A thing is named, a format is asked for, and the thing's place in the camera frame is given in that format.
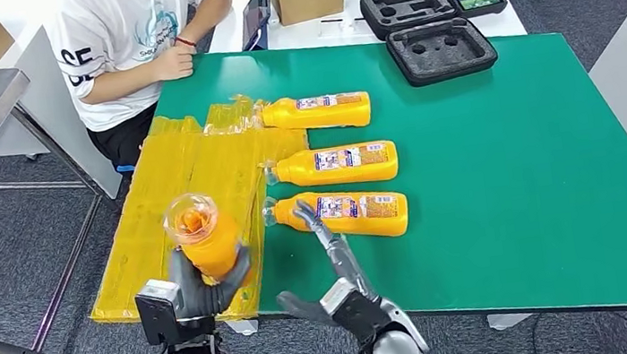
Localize orange detergent bottle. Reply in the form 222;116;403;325
159;186;249;290
260;179;413;254
262;137;402;196
248;86;375;142

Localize yellow plastic-wrapped mat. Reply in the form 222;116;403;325
65;87;331;340

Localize red bracelet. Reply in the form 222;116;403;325
172;32;198;51

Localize white table foot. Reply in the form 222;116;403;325
486;308;535;333
224;316;262;339

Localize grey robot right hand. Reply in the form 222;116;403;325
264;190;383;333

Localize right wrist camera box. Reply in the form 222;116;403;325
316;272;398;349

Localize person's right hand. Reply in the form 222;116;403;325
146;39;201;84

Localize black foam-lined case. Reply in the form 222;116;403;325
358;0;502;94

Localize dark tablet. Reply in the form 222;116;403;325
235;0;279;53

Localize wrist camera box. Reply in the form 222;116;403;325
316;272;398;349
133;277;188;349

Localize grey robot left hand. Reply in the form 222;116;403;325
164;240;260;324

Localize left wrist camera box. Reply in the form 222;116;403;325
133;277;188;349

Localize clear plastic packet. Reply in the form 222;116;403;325
317;13;370;41

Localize person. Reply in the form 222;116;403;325
45;0;255;183

